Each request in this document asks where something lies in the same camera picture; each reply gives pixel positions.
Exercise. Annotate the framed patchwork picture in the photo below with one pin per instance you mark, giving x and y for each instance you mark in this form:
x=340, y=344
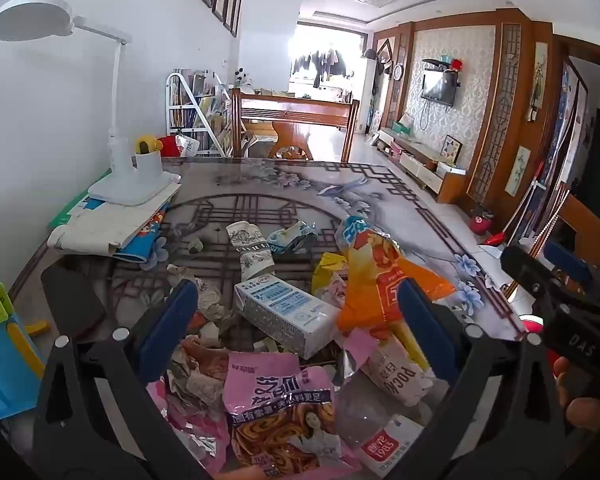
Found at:
x=451, y=150

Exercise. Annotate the tall wall scroll picture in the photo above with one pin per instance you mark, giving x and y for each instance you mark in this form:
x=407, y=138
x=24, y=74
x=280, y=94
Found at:
x=539, y=80

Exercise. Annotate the white pen holder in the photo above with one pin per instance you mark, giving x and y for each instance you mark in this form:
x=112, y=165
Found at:
x=147, y=165

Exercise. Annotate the person's right hand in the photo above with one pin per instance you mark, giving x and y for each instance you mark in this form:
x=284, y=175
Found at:
x=577, y=400

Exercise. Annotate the white blue milk carton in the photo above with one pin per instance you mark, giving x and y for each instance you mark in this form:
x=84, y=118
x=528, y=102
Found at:
x=285, y=312

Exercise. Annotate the white desk lamp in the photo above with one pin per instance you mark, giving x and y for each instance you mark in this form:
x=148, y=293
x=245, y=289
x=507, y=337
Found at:
x=125, y=180

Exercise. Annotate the yellow toy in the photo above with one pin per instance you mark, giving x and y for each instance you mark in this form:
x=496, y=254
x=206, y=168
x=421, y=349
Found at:
x=145, y=144

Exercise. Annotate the green folder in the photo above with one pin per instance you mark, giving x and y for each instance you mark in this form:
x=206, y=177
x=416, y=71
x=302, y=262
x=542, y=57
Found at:
x=72, y=205

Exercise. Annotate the yellow orange drink carton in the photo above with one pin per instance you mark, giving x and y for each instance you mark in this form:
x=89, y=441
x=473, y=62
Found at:
x=380, y=275

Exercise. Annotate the yellow wrapper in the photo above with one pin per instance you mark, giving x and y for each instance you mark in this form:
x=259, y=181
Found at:
x=327, y=275

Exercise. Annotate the broom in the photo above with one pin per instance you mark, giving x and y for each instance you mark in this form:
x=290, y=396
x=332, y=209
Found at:
x=522, y=200

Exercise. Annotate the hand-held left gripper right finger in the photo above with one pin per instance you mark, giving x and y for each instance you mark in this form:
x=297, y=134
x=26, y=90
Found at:
x=425, y=325

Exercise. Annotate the red basin green rim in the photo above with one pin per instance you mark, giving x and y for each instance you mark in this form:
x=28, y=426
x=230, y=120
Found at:
x=532, y=324

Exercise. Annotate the striped pole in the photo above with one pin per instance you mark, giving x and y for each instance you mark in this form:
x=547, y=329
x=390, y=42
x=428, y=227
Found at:
x=550, y=225

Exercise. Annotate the pink snack packet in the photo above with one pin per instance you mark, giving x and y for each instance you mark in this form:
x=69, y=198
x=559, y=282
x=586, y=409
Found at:
x=280, y=410

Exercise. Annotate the wooden wheel-back chair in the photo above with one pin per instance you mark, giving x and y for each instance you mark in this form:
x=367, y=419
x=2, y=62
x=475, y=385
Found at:
x=587, y=225

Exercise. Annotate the black flat object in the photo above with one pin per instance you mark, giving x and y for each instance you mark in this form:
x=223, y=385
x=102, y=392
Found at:
x=72, y=295

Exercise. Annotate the white tissue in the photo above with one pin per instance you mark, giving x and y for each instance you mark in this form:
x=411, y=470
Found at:
x=207, y=297

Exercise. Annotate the white packet red label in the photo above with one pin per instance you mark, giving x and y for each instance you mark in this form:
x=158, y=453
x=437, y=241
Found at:
x=387, y=447

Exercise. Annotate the small red bucket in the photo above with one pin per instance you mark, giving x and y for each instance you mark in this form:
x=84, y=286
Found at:
x=481, y=222

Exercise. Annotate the patterned paper cup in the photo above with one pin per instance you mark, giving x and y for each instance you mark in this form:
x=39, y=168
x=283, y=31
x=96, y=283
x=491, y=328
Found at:
x=250, y=250

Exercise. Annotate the red dustpan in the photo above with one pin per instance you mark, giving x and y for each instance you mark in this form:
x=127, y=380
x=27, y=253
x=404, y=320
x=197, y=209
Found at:
x=492, y=239

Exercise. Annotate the pink torn wrapper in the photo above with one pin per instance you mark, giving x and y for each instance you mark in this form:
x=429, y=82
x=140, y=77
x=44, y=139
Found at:
x=180, y=417

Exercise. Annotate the wall clock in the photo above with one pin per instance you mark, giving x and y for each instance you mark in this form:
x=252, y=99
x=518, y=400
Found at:
x=398, y=71

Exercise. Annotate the red plush toy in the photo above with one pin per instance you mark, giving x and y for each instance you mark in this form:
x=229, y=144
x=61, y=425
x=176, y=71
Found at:
x=169, y=146

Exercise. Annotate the wall television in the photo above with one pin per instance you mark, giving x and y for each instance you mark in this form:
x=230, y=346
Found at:
x=437, y=89

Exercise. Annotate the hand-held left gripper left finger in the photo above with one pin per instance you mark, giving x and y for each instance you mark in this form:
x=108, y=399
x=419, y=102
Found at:
x=175, y=320

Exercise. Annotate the blue picture book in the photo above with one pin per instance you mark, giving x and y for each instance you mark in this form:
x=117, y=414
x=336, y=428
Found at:
x=140, y=245

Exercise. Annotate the brown wrapper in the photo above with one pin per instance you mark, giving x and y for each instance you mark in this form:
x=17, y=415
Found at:
x=205, y=362

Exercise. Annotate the blue white wrapper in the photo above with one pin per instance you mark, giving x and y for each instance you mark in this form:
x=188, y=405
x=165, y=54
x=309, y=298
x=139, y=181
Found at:
x=290, y=239

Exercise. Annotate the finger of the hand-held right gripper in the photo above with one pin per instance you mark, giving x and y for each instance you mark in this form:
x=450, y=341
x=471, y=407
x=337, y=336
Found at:
x=525, y=270
x=567, y=260

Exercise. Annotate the green wall scroll picture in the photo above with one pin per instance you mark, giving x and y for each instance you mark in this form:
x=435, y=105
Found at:
x=517, y=170

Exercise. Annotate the wooden television cabinet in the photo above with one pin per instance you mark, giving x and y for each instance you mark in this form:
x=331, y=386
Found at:
x=420, y=160

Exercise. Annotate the hanging clothes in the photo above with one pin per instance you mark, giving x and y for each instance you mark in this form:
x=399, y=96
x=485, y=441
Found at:
x=320, y=65

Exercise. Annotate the yellow plastic object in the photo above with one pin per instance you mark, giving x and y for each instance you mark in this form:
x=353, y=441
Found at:
x=32, y=329

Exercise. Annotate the white strawberry snack wrapper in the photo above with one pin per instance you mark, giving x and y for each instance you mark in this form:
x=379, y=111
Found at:
x=395, y=375

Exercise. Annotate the blue box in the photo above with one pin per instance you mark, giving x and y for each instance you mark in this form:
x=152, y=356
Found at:
x=2, y=360

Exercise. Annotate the white bookshelf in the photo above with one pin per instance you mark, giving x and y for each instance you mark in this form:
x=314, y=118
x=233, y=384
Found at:
x=200, y=110

